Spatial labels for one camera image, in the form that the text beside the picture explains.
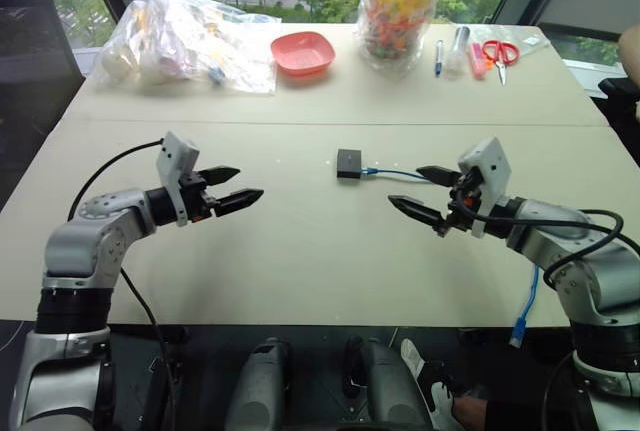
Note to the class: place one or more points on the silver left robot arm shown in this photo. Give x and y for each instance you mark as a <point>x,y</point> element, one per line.
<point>95,246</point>

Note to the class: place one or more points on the red scissors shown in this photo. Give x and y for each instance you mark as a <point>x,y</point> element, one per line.
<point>501,50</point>

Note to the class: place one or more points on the clear plastic bag of items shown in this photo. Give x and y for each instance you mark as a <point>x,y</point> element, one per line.
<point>180,46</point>

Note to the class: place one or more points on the clear plastic tube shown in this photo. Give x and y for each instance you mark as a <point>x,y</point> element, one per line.
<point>456,53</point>

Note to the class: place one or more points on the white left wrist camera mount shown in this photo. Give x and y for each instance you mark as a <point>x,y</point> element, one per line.
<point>175,153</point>

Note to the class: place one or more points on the black and white shoe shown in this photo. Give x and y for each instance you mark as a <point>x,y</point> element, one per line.
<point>435,381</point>

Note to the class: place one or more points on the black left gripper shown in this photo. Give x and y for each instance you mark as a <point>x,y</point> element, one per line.
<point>197,203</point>

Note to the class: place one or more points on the red plastic bowl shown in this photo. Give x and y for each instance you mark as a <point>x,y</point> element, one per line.
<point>302,53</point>

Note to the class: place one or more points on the blue pen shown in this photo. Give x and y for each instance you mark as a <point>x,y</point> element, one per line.
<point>438,58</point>

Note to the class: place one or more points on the small black box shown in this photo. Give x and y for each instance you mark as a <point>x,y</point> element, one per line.
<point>348,163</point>

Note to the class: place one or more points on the pink highlighter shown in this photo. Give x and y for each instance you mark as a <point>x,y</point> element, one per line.
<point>477,62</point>

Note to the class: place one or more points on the colourful candy bag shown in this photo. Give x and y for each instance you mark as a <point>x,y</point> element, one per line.
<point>395,16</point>

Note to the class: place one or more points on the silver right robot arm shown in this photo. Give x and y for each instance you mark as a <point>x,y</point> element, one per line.
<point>555,233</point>

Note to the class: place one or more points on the small clear packet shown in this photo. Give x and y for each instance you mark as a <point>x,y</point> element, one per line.
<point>530,41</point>

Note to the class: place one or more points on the black chair armrest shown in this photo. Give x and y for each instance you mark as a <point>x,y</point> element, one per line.
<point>620,96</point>

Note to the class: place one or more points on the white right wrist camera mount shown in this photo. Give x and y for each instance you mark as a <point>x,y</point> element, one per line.
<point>492,156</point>

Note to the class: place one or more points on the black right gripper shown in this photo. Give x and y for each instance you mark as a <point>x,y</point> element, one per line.
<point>462,211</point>

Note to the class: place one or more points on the grey rounded robot leg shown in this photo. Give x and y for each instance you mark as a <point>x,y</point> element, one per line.
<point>387,386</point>
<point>262,386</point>

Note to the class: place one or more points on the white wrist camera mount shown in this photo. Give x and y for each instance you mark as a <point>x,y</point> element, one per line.
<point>175,153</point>
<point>492,156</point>

